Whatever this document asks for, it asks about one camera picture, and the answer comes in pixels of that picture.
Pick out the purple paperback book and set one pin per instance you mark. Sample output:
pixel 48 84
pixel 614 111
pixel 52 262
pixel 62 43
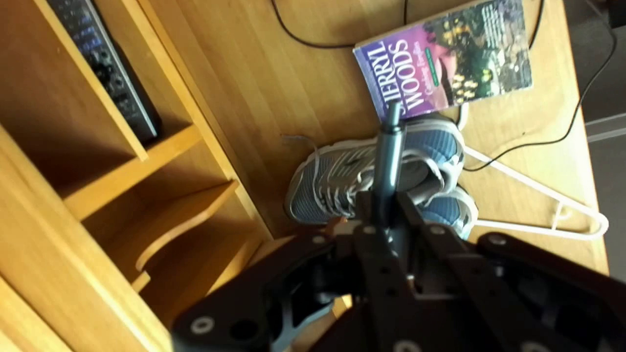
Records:
pixel 451 51

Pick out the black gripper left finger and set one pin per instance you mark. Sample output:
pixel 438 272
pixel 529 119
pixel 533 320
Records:
pixel 281 293

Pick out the dark grey pen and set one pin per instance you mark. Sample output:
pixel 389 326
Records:
pixel 391 162

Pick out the grey blue sneaker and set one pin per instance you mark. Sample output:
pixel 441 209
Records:
pixel 453 209
pixel 340 182

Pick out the black remote control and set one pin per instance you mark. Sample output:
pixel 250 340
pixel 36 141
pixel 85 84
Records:
pixel 109 64

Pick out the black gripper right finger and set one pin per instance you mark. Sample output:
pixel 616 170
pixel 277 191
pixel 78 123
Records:
pixel 510 293

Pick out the white plastic clothes hanger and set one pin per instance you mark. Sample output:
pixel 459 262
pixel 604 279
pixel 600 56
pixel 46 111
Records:
pixel 561 207

